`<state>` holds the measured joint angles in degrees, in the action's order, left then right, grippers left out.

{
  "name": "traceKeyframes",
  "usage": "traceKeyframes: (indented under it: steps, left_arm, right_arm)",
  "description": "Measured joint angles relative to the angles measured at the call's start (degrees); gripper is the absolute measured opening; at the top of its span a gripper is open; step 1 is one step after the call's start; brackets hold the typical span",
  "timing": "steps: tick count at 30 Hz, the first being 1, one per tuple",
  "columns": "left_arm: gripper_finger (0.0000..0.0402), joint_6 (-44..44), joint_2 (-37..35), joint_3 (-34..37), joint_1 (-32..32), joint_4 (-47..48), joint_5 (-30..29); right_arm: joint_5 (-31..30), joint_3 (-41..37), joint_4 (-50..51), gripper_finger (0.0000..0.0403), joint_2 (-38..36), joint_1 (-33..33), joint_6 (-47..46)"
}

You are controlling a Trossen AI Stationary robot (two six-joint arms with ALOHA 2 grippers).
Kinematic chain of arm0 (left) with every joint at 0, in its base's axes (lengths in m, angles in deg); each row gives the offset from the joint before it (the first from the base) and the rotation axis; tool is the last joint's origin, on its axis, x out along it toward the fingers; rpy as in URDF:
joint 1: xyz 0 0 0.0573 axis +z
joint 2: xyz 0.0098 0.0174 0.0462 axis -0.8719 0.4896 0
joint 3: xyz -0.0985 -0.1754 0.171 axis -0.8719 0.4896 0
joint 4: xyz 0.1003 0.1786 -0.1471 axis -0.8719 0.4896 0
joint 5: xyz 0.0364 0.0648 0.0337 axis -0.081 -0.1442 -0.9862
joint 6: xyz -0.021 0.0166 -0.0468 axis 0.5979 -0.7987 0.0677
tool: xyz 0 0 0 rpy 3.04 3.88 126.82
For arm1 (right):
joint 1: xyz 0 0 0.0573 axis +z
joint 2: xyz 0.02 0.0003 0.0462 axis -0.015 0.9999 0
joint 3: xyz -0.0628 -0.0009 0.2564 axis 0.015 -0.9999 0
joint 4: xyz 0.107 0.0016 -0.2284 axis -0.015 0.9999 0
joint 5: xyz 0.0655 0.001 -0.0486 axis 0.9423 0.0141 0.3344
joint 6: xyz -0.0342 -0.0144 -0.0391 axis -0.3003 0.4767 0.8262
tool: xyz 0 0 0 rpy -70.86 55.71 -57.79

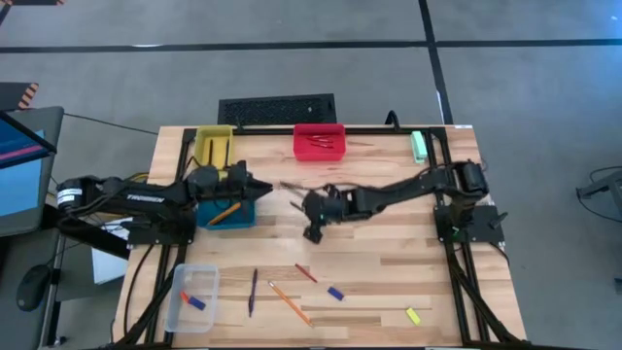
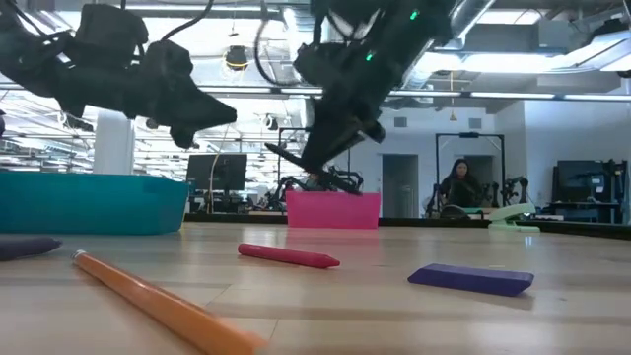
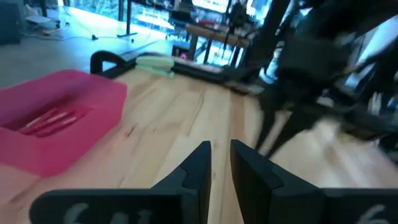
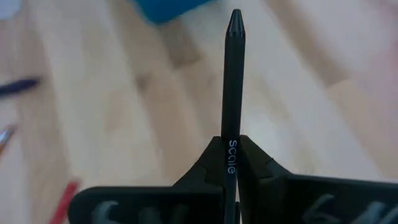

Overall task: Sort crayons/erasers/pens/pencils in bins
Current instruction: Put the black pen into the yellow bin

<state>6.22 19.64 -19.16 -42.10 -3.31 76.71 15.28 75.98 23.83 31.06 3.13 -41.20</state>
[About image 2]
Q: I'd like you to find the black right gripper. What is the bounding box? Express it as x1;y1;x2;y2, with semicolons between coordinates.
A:
301;46;410;173

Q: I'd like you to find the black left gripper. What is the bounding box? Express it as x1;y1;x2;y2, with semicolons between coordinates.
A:
58;68;239;149

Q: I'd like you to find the red crayon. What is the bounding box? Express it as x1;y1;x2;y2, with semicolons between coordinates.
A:
237;243;341;270

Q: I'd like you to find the teal plastic bin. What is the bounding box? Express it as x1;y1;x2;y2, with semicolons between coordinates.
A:
0;171;191;236

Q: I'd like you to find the blue eraser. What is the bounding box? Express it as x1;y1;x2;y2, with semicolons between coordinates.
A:
407;262;535;299

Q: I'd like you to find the orange pencil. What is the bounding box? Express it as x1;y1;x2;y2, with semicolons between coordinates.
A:
69;248;270;355

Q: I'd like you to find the purple pen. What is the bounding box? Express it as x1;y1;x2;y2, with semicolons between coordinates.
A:
0;237;63;262

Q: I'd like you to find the black computer monitor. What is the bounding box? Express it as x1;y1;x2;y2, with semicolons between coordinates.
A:
185;152;248;193

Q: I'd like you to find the black ceiling dome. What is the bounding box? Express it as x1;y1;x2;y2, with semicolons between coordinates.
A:
225;44;249;71

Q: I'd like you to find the red plastic bin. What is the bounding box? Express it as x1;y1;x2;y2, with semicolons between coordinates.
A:
285;191;382;231

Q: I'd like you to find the white square column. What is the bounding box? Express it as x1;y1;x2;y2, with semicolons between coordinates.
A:
93;110;137;175

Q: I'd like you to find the person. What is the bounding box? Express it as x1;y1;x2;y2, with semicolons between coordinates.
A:
438;157;487;208

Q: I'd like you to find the long light strip bar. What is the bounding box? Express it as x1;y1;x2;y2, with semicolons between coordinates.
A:
0;82;631;102

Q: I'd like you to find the mint green stapler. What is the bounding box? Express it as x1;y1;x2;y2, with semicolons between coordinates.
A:
487;202;541;234

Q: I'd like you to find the black equipment rack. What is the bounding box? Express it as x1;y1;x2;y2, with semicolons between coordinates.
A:
550;158;630;224

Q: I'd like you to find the black rig frame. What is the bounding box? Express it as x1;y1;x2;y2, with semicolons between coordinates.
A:
277;126;353;194
434;131;507;208

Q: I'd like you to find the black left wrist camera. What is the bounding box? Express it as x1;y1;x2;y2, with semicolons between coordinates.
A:
142;39;194;78

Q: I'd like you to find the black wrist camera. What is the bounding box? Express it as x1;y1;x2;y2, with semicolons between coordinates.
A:
294;41;347;89
142;39;194;78

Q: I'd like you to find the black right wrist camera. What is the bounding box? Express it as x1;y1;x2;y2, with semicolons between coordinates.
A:
294;41;347;89

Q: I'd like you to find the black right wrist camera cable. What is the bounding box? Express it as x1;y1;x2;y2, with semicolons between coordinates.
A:
252;19;300;88

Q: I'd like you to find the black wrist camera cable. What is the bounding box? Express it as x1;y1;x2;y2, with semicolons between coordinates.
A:
252;19;300;88
160;0;216;41

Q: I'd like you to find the black left wrist camera cable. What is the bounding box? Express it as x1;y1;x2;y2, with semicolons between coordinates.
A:
160;0;216;41

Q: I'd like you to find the black aluminium table frame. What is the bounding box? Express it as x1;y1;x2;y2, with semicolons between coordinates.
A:
184;210;631;243

